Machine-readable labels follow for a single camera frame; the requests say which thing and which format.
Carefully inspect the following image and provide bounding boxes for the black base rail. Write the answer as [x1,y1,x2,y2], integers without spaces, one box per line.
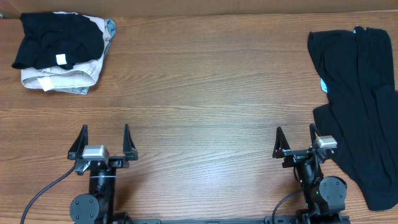
[124,215,352,224]

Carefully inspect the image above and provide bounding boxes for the folded light blue garment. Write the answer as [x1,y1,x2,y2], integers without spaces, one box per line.
[50,17,116,95]

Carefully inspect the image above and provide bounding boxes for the black clothes pile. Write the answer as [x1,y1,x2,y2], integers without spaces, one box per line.
[307,26,397,211]

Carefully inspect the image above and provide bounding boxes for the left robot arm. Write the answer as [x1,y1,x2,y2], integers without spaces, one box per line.
[67,124,138,224]

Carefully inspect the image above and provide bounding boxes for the light blue item under pile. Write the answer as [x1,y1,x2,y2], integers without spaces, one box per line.
[320,78,328,93]

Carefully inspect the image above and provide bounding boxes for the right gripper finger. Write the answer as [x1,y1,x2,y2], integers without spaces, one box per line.
[309,123,321,144]
[274,126,290,152]

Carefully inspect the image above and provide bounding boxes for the black t-shirt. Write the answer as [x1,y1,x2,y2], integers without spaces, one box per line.
[12,12,104,70]

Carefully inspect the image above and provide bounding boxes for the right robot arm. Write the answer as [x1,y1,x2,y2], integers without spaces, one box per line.
[268,123,351,224]

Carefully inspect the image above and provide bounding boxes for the folded beige shorts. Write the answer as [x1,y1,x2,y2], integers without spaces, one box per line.
[21,16,116,95]

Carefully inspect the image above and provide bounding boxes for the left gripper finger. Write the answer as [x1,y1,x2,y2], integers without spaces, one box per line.
[123,124,138,156]
[68,124,88,154]

